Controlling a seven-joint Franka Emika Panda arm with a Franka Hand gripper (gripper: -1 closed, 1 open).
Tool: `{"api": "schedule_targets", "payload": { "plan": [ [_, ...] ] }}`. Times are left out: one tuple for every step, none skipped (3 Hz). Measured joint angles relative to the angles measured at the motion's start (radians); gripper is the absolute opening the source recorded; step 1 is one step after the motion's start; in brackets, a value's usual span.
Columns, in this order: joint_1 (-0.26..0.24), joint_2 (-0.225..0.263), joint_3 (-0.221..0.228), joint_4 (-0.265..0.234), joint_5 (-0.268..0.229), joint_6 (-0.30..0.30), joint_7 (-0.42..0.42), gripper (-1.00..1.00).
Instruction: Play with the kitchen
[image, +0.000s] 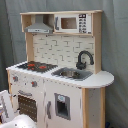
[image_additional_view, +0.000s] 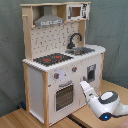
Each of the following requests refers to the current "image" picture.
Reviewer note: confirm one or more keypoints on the left red stove knob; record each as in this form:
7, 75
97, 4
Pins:
15, 78

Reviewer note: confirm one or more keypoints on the right red stove knob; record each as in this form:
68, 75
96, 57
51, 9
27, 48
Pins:
34, 84

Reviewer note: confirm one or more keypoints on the black toy stovetop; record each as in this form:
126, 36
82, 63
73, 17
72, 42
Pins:
37, 66

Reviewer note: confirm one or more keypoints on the white cupboard door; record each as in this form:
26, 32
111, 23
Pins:
63, 106

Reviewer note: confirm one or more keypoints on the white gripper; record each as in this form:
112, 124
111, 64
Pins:
6, 110

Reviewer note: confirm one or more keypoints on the white oven door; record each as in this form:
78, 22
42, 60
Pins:
29, 102

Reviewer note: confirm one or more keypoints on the grey toy sink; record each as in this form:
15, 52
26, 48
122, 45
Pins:
73, 74

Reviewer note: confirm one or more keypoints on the red stove knob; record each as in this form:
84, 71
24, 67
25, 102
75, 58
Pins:
34, 84
15, 78

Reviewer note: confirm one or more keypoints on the black toy faucet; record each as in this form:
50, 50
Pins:
81, 63

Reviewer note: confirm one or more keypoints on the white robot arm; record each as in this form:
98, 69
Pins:
20, 121

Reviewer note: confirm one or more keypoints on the wooden toy kitchen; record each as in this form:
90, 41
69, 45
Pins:
62, 49

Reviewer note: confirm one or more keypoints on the grey range hood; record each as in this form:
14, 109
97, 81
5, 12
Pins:
42, 24

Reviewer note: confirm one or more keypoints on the toy microwave door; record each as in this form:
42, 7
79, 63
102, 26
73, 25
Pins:
73, 23

